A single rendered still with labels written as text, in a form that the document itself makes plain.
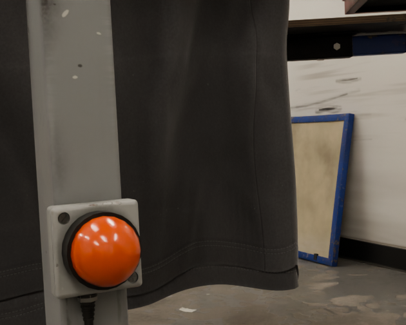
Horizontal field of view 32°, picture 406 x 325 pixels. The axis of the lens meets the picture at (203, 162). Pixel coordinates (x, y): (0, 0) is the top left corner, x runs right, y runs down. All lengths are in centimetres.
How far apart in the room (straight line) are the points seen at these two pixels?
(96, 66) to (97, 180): 6
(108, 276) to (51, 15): 14
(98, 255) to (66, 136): 7
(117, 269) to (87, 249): 2
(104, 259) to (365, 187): 319
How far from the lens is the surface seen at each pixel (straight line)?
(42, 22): 40
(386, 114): 338
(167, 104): 74
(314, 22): 169
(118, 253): 36
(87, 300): 40
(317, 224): 362
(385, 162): 340
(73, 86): 40
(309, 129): 377
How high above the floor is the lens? 71
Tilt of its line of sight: 3 degrees down
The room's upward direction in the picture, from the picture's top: 3 degrees counter-clockwise
